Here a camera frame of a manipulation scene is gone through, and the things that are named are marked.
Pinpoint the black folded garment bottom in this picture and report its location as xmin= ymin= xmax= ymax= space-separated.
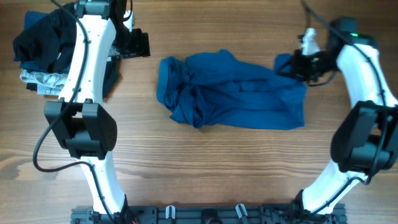
xmin=25 ymin=55 xmax=122 ymax=100

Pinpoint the blue polo shirt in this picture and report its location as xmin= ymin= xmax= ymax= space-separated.
xmin=156 ymin=49 xmax=307 ymax=130

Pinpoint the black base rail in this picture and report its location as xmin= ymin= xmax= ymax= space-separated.
xmin=70 ymin=203 xmax=348 ymax=224

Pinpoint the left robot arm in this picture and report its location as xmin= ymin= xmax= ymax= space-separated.
xmin=32 ymin=0 xmax=150 ymax=223

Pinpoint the black folded garment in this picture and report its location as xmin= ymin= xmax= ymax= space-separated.
xmin=25 ymin=55 xmax=122 ymax=100
xmin=12 ymin=2 xmax=76 ymax=73

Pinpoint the navy blue folded garment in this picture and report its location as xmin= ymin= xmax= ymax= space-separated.
xmin=20 ymin=11 xmax=48 ymax=72

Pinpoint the light grey folded garment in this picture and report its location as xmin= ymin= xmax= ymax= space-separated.
xmin=20 ymin=70 xmax=68 ymax=96

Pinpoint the black folded garment top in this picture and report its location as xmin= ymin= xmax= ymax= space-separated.
xmin=12 ymin=2 xmax=76 ymax=73

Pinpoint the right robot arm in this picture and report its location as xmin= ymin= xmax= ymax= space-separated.
xmin=277 ymin=17 xmax=397 ymax=222

